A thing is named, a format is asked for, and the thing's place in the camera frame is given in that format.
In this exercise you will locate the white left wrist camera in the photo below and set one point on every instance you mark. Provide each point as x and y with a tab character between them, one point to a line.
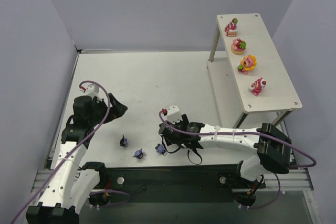
92	90

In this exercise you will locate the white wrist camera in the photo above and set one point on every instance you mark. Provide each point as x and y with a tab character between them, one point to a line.
92	90
172	114

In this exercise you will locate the pink bear cake slice toy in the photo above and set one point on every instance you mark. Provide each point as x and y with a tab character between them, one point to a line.
231	28

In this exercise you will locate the pink bear sunflower toy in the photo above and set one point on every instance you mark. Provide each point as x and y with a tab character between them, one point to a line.
247	64

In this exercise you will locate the purple black figurine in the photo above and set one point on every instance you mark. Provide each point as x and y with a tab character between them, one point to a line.
124	142

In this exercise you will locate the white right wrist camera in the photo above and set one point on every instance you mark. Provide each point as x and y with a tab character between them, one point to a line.
172	114

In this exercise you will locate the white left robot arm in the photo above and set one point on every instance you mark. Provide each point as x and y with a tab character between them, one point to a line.
64	195

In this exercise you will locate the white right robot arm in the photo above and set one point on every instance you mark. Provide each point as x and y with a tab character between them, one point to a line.
268	146

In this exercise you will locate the white two-tier shelf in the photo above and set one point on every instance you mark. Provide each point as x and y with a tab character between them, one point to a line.
237	106

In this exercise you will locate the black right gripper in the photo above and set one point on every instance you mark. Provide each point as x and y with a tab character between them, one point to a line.
166	135

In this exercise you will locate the pink bear donut toy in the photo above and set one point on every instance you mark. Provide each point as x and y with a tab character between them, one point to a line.
238	46

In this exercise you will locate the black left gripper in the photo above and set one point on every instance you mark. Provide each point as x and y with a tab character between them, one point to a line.
109	106

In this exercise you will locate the pink bear strawberry hat toy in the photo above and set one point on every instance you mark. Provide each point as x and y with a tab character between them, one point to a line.
256	87

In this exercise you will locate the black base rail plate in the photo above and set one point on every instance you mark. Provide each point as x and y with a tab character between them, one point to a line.
110	197

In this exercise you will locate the aluminium extrusion rail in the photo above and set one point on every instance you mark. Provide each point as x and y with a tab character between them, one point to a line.
204	177

